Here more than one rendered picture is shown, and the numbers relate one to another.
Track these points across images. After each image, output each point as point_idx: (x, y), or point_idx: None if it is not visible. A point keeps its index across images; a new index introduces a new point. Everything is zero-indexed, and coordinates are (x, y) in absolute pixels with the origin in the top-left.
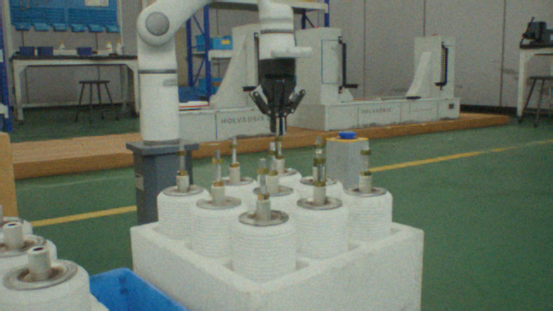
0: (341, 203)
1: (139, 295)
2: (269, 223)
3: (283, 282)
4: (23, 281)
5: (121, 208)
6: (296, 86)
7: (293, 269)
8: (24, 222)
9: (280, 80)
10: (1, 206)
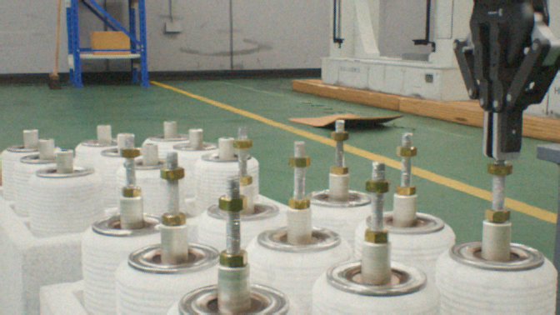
0: (142, 267)
1: None
2: (94, 222)
3: (57, 301)
4: (56, 169)
5: None
6: (536, 29)
7: (95, 311)
8: (232, 162)
9: (495, 12)
10: (227, 139)
